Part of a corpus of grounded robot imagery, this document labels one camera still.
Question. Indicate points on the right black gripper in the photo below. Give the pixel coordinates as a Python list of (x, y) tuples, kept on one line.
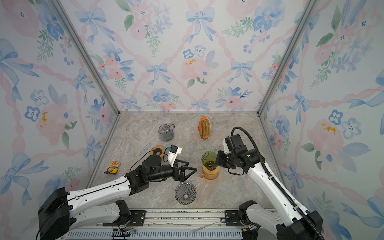
[(219, 160)]

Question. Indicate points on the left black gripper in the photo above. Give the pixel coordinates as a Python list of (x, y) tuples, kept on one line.
[(180, 177)]

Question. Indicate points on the green glass dripper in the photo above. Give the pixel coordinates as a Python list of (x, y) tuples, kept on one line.
[(209, 160)]

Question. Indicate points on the orange glass carafe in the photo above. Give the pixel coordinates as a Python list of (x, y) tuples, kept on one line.
[(208, 174)]

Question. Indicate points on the orange coffee filter packet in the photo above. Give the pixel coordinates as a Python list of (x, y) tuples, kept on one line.
[(204, 128)]

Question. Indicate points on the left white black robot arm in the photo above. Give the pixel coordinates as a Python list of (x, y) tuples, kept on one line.
[(60, 211)]

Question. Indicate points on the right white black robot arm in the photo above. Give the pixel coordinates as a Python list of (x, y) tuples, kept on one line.
[(292, 220)]

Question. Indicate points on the clear grey glass dripper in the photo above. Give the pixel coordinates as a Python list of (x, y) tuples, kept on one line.
[(185, 193)]

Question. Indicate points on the clear grey glass pitcher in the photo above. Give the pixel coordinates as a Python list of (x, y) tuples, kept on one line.
[(166, 132)]

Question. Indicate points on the small orange yellow toy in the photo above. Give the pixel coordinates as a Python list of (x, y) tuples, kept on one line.
[(113, 168)]

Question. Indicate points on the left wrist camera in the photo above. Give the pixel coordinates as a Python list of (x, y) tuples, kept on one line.
[(173, 152)]

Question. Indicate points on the aluminium frame rail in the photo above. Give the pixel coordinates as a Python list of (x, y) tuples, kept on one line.
[(173, 224)]

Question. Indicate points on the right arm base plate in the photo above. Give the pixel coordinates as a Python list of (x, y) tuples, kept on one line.
[(235, 218)]

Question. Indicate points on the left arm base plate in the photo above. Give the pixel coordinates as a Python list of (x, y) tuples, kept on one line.
[(133, 218)]

